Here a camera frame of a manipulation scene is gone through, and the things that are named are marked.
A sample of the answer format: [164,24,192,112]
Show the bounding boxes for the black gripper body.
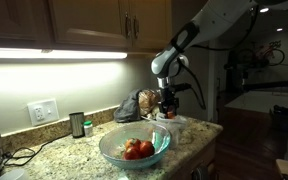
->
[159,88,179,115]

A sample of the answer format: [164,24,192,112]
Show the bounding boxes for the orange peach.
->
[167,111,176,119]

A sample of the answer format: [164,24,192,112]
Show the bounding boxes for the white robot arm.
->
[151,0,288,114]

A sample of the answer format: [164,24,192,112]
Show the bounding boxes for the bread loaf in bag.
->
[138,89,160,116]

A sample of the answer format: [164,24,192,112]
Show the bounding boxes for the gray cloth bag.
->
[114,89,141,123]

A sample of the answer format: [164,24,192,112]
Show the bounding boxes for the glass bowl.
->
[99,123,171,169]

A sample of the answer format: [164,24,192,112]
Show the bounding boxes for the red tomato left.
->
[125,138,141,149]

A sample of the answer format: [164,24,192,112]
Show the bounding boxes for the red tomato middle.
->
[123,147,141,160]

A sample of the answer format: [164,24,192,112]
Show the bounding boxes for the wooden lower cabinet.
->
[169,140,215,180]

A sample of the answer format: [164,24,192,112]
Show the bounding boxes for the wooden cabinet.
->
[0,0,172,54]
[169,140,215,180]

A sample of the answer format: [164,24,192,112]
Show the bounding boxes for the wooden upper cabinet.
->
[0,0,172,54]

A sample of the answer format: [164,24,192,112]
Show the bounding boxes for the stainless steel cup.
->
[69,112,85,138]

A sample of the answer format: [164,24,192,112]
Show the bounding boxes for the red bicycle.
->
[237,40,285,68]

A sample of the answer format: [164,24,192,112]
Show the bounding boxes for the under-cabinet light strip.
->
[0,48,127,59]

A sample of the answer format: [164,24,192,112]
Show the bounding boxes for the white wall outlet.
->
[27,99,59,126]

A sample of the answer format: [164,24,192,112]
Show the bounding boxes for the black power cable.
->
[2,133,72,168]

